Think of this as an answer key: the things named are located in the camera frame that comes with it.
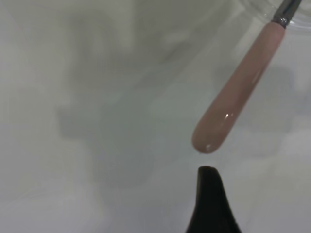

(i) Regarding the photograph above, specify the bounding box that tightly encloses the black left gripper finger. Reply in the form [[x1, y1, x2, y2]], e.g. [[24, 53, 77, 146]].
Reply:
[[184, 166, 242, 233]]

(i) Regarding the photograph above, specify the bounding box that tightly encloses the pink handled metal spoon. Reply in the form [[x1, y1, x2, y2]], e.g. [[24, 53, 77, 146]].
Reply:
[[191, 0, 304, 155]]

